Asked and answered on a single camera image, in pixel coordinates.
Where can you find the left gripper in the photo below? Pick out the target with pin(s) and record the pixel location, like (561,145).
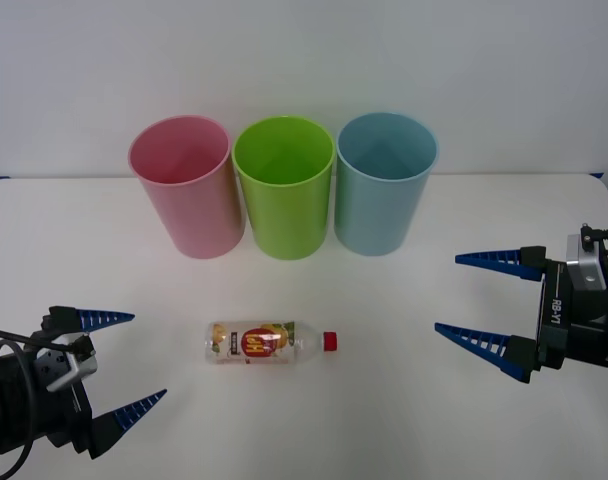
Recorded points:
(69,420)

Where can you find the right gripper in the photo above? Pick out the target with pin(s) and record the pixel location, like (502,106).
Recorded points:
(584,325)

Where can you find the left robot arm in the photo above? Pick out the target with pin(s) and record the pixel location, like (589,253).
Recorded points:
(4,395)

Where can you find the pale blue plastic bin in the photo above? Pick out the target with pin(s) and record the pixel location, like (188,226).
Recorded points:
(374,215)

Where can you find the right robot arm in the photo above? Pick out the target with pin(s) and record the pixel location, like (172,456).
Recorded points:
(589,270)

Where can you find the pink plastic bin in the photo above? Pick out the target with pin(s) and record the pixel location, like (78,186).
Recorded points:
(194,215)

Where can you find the yellow-green plastic bin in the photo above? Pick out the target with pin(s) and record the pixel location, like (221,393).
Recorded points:
(289,220)

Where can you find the clear bottle with red cap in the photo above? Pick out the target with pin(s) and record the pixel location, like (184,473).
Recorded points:
(254,345)

